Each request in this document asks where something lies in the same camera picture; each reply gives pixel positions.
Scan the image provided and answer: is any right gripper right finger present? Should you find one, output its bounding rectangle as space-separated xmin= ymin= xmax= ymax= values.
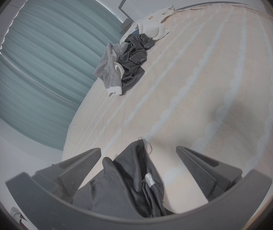
xmin=176 ymin=146 xmax=243 ymax=198

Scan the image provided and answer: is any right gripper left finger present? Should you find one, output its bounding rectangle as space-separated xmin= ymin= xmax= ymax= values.
xmin=32 ymin=148 xmax=102 ymax=197

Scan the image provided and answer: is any black T-shirt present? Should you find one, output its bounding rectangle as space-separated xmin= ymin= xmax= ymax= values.
xmin=73 ymin=137 xmax=176 ymax=219

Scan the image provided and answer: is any white printed pillow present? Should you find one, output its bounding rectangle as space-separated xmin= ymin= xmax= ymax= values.
xmin=120 ymin=6 xmax=175 ymax=36

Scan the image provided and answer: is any grey bedside table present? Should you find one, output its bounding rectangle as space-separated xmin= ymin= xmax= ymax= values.
xmin=121 ymin=19 xmax=133 ymax=32

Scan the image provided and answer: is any blue-green curtain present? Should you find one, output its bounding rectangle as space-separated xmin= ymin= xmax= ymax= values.
xmin=0 ymin=54 xmax=80 ymax=152
xmin=0 ymin=0 xmax=125 ymax=105

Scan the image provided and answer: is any pile of clothes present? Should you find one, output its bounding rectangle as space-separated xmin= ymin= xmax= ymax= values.
xmin=94 ymin=24 xmax=171 ymax=98

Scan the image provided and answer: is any bed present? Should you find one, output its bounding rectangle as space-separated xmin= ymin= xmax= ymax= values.
xmin=62 ymin=0 xmax=273 ymax=216

